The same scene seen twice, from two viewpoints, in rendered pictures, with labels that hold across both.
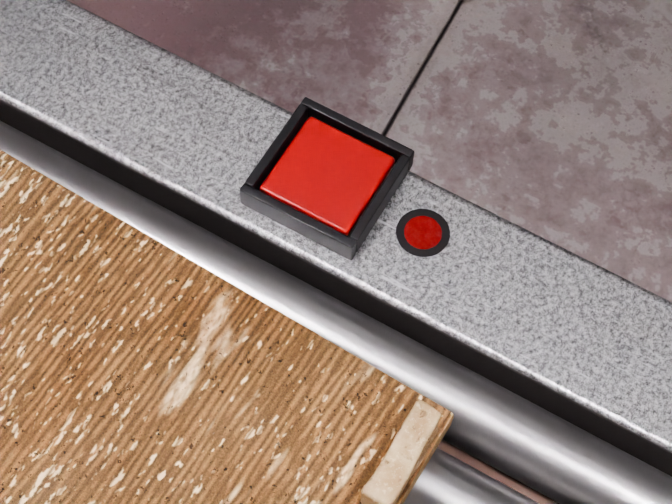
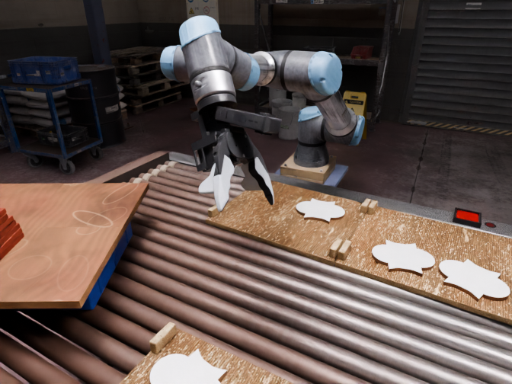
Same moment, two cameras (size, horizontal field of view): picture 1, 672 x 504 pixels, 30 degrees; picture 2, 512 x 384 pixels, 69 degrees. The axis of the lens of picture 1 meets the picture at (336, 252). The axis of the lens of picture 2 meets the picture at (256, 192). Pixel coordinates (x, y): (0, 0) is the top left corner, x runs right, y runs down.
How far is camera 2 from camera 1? 0.91 m
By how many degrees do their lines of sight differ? 37
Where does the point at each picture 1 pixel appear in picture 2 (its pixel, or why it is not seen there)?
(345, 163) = (469, 215)
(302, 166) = (462, 215)
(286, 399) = (488, 240)
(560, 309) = not seen: outside the picture
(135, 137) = (425, 215)
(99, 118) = (416, 212)
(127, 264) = (442, 225)
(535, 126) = not seen: hidden behind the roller
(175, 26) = not seen: hidden behind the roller
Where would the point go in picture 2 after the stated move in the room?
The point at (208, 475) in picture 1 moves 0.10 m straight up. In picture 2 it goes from (482, 249) to (493, 216)
